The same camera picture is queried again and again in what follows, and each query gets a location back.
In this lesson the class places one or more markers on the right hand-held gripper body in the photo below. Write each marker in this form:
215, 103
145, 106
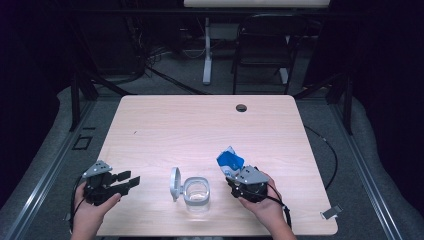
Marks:
251, 185

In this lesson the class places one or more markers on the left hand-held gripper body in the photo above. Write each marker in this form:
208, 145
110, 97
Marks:
100, 190

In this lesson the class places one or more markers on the blue and white milk carton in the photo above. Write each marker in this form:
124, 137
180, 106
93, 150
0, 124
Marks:
230, 163

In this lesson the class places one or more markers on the clear cup with white lid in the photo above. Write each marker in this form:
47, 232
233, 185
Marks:
195, 193

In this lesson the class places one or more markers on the person's left hand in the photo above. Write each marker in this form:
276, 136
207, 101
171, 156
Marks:
90, 213

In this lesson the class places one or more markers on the person's right hand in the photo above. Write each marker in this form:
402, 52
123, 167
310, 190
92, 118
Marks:
266, 208

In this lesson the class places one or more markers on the round black table grommet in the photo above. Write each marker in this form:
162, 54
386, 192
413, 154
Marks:
241, 108

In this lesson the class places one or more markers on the grey metal clip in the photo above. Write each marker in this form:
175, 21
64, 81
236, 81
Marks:
331, 212

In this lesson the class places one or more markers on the black metal stand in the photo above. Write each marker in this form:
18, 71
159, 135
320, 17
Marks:
75, 100
348, 106

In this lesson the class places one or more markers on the white desk leg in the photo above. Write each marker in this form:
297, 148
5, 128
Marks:
284, 75
207, 60

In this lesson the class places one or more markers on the black folding chair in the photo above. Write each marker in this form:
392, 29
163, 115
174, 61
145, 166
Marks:
266, 43

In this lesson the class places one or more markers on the aluminium floor rail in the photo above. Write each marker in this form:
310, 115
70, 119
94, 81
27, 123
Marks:
366, 176
50, 170

